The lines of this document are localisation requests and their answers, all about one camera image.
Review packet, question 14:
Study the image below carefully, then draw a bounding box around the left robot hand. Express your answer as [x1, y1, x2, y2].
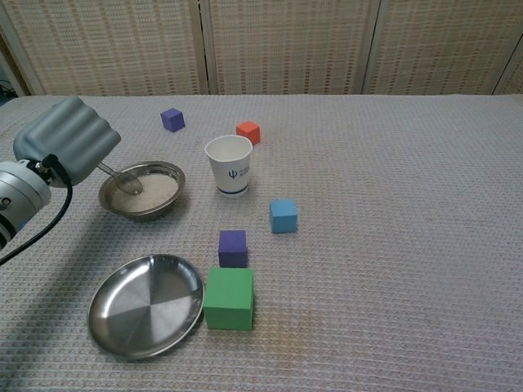
[12, 95, 122, 189]

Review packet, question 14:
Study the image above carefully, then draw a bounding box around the metal spoon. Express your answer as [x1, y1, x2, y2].
[97, 161, 144, 196]

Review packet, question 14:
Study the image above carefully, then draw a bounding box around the steel bowl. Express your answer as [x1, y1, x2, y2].
[98, 160, 186, 224]

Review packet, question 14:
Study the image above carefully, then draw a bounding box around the white paper cup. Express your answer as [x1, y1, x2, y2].
[203, 134, 254, 198]

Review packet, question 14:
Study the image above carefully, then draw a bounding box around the steel plate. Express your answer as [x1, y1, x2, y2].
[87, 253, 205, 362]

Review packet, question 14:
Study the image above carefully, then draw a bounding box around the small purple foam cube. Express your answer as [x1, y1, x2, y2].
[160, 108, 186, 133]

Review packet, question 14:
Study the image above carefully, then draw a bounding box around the orange foam cube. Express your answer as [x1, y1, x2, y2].
[235, 120, 262, 146]

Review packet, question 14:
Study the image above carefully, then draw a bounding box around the large purple foam cube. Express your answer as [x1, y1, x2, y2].
[218, 229, 248, 270]

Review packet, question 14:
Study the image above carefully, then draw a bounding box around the green foam cube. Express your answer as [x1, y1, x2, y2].
[203, 266, 255, 331]

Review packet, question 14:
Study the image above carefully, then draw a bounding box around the blue foam cube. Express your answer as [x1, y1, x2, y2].
[269, 198, 299, 234]

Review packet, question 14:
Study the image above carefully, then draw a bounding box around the bamboo folding screen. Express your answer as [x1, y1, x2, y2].
[0, 0, 523, 97]

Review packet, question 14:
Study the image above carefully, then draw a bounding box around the woven grey tablecloth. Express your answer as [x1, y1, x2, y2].
[0, 94, 523, 392]

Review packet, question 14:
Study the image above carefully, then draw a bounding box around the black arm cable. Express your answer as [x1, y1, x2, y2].
[0, 153, 74, 266]

